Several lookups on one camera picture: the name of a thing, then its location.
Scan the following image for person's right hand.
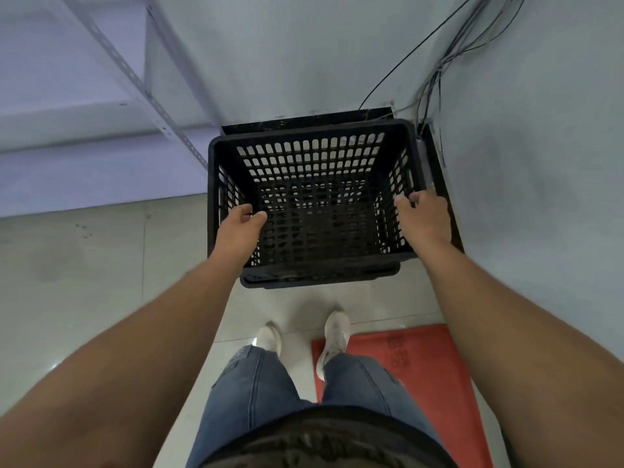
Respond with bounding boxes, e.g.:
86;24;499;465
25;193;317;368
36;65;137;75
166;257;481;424
394;188;453;254

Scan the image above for person's left hand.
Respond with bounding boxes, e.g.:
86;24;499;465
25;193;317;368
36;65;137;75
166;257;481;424
209;204;268;275

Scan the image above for black plastic lattice crate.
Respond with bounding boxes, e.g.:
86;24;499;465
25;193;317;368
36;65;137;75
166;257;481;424
208;119;437;289

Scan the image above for person's left forearm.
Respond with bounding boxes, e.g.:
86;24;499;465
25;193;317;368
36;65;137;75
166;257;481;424
0;258;244;468

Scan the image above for person's right forearm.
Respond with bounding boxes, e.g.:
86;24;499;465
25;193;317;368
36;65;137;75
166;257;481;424
418;241;624;468

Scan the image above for person's left white shoe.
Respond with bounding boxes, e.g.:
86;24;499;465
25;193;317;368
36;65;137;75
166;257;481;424
256;322;283;357

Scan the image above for person's white shoe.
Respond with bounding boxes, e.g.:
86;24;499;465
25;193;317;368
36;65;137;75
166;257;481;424
256;322;283;357
316;310;351;382

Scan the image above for person's right white shoe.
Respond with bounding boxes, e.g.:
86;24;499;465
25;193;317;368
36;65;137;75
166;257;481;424
316;310;351;382

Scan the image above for red floor mat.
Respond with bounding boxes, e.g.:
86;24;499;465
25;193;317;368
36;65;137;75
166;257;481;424
311;323;494;468

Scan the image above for person's blue jeans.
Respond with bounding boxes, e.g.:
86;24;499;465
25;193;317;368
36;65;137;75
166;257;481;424
185;345;442;468

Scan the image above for white metal shelving rack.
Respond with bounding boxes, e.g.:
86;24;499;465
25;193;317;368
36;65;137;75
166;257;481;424
0;0;230;217

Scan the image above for person's dark shirt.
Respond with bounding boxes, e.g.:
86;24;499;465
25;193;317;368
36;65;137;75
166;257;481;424
200;405;459;468

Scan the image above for bundle of black cables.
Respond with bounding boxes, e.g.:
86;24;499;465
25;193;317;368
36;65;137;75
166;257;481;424
358;0;528;166

